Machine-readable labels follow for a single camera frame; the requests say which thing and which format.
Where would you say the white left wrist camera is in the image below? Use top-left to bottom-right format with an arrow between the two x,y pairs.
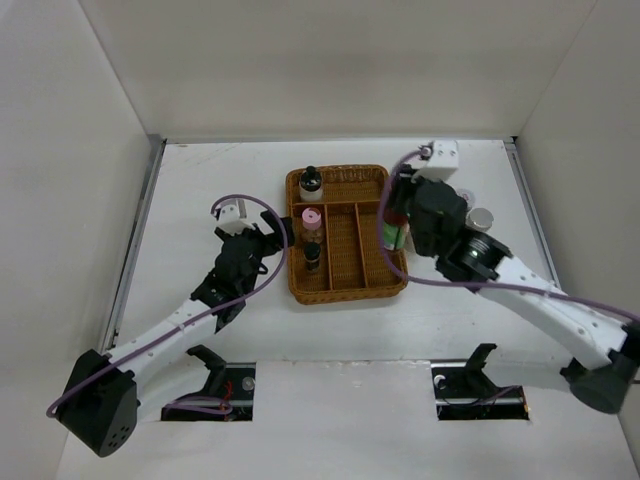
211,198 -> 251,235

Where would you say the black cap white powder bottle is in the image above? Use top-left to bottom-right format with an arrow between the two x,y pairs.
298,166 -> 323,203

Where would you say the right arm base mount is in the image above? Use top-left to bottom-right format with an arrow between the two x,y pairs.
431,343 -> 529,421

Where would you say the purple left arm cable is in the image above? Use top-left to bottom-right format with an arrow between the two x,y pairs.
45,194 -> 291,419

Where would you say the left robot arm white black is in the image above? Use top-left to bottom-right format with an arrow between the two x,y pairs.
47,210 -> 295,458

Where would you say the brown wicker divided basket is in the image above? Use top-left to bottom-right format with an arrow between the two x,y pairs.
285,164 -> 407,305

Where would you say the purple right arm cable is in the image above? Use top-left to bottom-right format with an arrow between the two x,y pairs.
378,144 -> 640,324

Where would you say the silver lid blue label jar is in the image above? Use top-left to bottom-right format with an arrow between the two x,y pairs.
466,207 -> 494,232

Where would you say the red sauce bottle yellow cap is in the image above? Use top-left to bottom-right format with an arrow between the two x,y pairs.
382,208 -> 409,251

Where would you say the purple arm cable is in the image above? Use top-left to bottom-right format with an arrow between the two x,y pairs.
378,144 -> 640,324
45,194 -> 291,419

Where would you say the black cap pepper shaker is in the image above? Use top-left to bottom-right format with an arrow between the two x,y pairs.
303,242 -> 322,273

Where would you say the red label white lid jar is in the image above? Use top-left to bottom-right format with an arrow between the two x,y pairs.
456,188 -> 475,209

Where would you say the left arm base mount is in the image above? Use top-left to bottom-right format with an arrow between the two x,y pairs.
160,345 -> 257,422

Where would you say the pink cap spice jar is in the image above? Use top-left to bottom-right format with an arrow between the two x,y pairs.
301,207 -> 325,244

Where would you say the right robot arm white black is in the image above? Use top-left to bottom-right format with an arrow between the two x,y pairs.
377,166 -> 639,415

